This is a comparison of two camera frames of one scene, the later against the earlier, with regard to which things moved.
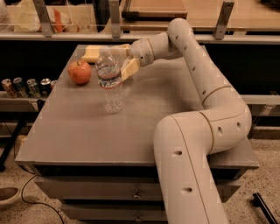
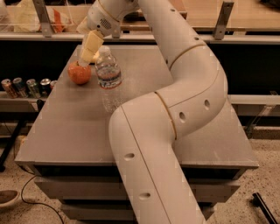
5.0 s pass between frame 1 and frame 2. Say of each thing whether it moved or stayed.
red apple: stayed
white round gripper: moved
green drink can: stayed
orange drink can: stayed
